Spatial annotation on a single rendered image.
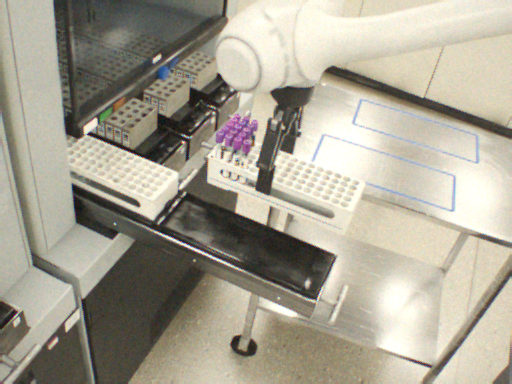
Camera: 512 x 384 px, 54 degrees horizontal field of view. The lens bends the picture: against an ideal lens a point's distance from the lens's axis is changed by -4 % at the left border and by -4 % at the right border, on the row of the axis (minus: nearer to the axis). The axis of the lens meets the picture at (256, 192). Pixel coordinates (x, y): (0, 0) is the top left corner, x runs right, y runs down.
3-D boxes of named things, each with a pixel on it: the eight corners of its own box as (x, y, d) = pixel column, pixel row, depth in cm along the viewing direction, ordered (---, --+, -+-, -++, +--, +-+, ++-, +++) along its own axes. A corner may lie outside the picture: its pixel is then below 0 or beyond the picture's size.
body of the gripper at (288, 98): (306, 94, 86) (295, 140, 92) (322, 74, 92) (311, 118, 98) (264, 80, 88) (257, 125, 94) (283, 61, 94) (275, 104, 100)
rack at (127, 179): (35, 171, 110) (32, 148, 105) (65, 147, 117) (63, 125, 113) (153, 224, 103) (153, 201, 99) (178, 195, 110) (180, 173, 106)
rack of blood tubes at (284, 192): (205, 181, 106) (207, 157, 102) (227, 156, 113) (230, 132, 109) (344, 236, 99) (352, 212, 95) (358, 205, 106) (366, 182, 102)
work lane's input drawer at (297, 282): (21, 193, 113) (15, 162, 108) (62, 161, 123) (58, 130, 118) (329, 335, 97) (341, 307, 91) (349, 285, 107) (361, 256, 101)
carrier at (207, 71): (210, 74, 146) (212, 55, 142) (216, 76, 146) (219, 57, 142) (189, 91, 138) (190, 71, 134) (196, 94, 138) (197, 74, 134)
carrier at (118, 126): (142, 122, 125) (142, 100, 121) (149, 124, 125) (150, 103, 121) (113, 146, 117) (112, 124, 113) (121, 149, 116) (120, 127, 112)
